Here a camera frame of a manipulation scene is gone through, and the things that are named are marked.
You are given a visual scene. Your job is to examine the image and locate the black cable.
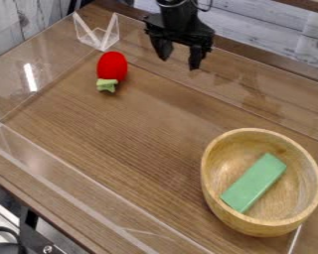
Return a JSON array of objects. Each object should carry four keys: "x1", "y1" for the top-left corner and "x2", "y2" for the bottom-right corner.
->
[{"x1": 0, "y1": 223, "x2": 30, "y2": 254}]

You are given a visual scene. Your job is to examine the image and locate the red plush strawberry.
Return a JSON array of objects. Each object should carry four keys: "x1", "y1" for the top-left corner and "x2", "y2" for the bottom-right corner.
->
[{"x1": 95, "y1": 52, "x2": 128, "y2": 93}]

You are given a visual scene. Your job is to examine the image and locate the wooden bowl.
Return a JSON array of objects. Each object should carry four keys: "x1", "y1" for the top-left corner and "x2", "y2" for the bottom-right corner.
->
[{"x1": 200, "y1": 128, "x2": 318, "y2": 237}]

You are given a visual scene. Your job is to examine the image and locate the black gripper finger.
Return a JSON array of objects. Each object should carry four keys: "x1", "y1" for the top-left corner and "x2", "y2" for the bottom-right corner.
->
[
  {"x1": 188, "y1": 45, "x2": 205, "y2": 70},
  {"x1": 149, "y1": 36, "x2": 173, "y2": 61}
]

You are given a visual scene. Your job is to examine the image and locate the green rectangular block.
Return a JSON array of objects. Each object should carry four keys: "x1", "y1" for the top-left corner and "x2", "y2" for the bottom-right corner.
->
[{"x1": 220, "y1": 153, "x2": 287, "y2": 213}]

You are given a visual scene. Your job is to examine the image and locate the clear acrylic table fence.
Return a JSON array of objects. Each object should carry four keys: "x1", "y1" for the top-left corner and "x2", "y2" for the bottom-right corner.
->
[{"x1": 0, "y1": 17, "x2": 318, "y2": 254}]

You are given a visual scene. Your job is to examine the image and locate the clear acrylic corner bracket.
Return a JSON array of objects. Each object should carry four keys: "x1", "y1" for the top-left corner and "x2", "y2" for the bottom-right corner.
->
[{"x1": 73, "y1": 12, "x2": 118, "y2": 52}]

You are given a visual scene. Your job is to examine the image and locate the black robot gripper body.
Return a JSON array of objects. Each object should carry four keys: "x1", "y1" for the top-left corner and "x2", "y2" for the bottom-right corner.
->
[{"x1": 142, "y1": 0, "x2": 215, "y2": 52}]

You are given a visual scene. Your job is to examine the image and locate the black table leg bracket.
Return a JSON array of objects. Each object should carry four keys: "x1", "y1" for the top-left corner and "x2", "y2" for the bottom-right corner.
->
[{"x1": 19, "y1": 206, "x2": 66, "y2": 254}]

